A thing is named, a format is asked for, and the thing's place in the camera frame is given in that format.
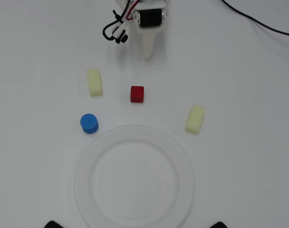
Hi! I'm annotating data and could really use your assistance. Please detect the white round plate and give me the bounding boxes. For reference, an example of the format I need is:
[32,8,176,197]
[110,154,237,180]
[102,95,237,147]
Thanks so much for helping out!
[74,125,196,228]

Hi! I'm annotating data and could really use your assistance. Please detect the red white black wire bundle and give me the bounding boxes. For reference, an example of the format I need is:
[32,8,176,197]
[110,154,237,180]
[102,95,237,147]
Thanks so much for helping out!
[121,0,142,21]

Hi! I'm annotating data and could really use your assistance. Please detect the blue cylinder block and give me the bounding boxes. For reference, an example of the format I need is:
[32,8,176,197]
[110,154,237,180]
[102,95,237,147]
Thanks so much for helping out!
[80,113,99,134]

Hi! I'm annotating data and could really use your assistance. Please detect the small white wrist camera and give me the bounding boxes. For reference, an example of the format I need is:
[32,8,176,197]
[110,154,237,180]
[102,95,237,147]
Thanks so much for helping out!
[111,20,129,45]

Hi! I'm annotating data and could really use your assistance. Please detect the thin black cable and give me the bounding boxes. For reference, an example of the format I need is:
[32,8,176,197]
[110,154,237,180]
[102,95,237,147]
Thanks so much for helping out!
[221,0,289,39]

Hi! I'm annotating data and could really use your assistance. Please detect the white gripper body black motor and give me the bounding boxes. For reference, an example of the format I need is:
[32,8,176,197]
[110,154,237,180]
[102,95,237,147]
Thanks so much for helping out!
[132,2,168,30]

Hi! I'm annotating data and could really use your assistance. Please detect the red cube block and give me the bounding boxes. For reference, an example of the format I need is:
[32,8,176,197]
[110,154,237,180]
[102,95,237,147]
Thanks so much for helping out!
[130,85,145,104]

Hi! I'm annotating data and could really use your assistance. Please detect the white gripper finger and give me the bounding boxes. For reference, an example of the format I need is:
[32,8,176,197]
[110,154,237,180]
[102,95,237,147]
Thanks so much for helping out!
[143,27,159,62]
[135,25,146,60]

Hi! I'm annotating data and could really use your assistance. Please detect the black rounded object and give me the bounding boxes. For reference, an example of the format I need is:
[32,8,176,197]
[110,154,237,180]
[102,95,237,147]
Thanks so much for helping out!
[209,221,229,228]
[44,220,64,228]

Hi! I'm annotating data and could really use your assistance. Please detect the pale yellow sponge block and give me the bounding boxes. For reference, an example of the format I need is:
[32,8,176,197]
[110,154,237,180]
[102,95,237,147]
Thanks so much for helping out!
[86,68,104,97]
[184,104,205,135]

